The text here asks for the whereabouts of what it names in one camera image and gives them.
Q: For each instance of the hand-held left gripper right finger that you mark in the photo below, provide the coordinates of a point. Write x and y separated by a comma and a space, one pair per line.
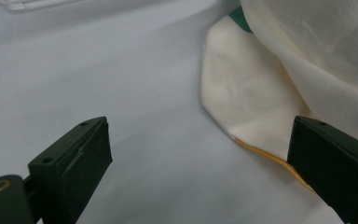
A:
335, 168

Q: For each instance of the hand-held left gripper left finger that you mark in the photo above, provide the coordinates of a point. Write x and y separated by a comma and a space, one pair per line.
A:
71, 168

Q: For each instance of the white canvas tote bag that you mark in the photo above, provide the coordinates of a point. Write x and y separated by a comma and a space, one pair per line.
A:
248, 87

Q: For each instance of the pale blue table mat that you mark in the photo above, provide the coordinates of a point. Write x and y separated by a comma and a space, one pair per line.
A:
105, 68

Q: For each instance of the clear plastic tray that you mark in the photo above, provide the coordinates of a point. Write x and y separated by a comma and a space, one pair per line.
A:
28, 4

